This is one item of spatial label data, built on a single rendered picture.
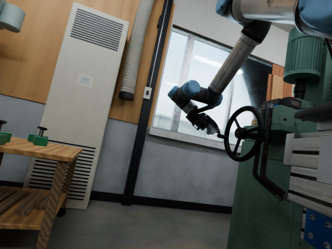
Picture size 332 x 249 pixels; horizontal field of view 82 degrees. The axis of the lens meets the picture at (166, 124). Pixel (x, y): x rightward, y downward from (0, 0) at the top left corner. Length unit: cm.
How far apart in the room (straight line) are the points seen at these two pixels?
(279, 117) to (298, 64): 41
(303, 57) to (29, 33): 230
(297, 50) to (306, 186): 94
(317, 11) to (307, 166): 33
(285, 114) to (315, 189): 54
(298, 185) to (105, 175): 185
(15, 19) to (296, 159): 206
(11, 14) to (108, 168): 155
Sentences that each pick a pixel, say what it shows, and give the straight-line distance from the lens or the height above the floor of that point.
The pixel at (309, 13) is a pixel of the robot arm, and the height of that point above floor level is 96.
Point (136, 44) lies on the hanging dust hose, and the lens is 219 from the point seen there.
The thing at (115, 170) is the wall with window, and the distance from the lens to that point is 217.
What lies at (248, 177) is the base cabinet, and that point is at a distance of 124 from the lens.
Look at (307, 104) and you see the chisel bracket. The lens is 133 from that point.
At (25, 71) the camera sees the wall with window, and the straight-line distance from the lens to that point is 234.
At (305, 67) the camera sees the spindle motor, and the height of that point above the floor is 123.
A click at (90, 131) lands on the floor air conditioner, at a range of 185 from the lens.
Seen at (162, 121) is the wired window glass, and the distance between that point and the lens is 231.
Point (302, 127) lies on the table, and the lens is 106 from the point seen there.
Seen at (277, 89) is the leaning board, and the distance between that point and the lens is 304.
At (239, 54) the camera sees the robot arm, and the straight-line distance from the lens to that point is 90.
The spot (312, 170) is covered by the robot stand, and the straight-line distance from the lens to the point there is 57.
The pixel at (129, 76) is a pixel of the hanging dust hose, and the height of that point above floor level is 130.
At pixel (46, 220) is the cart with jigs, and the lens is 119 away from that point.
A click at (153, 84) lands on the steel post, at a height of 133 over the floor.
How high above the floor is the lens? 67
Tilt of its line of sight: 7 degrees up
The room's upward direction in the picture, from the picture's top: 11 degrees clockwise
